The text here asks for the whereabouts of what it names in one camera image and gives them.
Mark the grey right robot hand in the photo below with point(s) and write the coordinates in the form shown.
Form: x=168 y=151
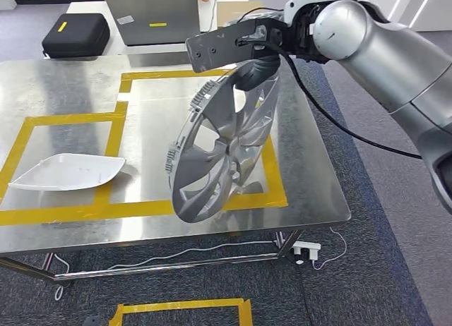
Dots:
x=255 y=74

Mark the grey plastic wheel hubcap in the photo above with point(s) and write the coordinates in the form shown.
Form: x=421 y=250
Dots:
x=218 y=160

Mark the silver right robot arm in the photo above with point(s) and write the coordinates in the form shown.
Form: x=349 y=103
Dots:
x=388 y=57

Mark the stainless steel workbench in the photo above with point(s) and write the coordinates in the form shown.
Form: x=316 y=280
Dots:
x=311 y=174

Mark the white plastic shell part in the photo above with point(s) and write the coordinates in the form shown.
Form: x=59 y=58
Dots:
x=66 y=172

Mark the brown cardboard box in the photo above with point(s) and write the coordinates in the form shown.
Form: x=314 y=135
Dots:
x=233 y=11

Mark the grey laptop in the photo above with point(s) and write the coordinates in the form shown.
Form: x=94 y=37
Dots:
x=155 y=20

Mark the white power strip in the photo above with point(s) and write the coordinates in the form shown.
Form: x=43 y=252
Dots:
x=305 y=249

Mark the large yellow tape square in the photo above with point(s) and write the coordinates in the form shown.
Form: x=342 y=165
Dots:
x=141 y=208

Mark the dark blue floor mat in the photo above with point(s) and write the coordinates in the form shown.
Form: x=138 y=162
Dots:
x=353 y=244

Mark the white stepped platform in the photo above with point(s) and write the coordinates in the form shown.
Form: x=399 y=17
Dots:
x=423 y=10

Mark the black zip case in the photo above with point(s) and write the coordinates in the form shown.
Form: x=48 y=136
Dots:
x=75 y=36

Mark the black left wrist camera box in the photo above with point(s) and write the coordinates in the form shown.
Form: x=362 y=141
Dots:
x=92 y=321

